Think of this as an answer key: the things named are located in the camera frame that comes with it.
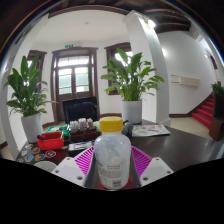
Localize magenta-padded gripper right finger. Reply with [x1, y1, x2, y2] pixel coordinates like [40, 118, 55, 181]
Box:
[130, 145, 175, 188]

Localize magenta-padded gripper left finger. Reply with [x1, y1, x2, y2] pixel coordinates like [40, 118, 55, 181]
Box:
[50, 146, 98, 190]

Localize yellow-capped clear plastic bottle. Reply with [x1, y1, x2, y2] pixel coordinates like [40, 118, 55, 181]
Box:
[93, 116, 132, 191]

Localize purple round sticker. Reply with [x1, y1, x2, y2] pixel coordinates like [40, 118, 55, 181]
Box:
[44, 149, 58, 159]

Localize black phone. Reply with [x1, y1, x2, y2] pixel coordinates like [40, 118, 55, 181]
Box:
[67, 140, 95, 153]

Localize flat round red coaster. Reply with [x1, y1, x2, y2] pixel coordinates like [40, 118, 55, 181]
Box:
[94, 175, 135, 191]

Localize colourful round sticker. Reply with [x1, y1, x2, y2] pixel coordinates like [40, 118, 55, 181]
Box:
[34, 153, 47, 162]

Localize red plastic basket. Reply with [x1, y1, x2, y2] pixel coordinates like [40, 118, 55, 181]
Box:
[35, 131, 66, 151]

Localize open magazine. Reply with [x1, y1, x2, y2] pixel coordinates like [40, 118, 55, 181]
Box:
[131, 123, 171, 138]

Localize dark tray of tea packets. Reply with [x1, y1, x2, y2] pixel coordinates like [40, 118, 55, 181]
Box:
[68, 118, 101, 143]

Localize green box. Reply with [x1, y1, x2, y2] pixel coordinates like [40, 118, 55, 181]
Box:
[45, 124, 72, 141]

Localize grey balls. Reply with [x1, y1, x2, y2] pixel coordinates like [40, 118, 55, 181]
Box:
[121, 121, 135, 136]

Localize black chair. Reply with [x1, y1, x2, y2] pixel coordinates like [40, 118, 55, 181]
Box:
[62, 96, 100, 125]

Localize red carpeted staircase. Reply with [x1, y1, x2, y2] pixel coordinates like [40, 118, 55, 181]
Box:
[191, 96, 216, 130]

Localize green plant in white pot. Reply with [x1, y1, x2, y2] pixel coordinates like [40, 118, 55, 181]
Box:
[100, 48, 165, 125]
[3, 55, 52, 144]

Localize brown wooden double door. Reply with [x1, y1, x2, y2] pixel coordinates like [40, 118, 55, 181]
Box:
[49, 47, 100, 123]

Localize brown framed window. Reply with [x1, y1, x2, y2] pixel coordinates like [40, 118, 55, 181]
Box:
[104, 42, 133, 96]
[26, 49, 48, 79]

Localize white wall radiator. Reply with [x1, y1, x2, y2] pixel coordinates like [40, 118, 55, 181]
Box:
[170, 74, 201, 88]

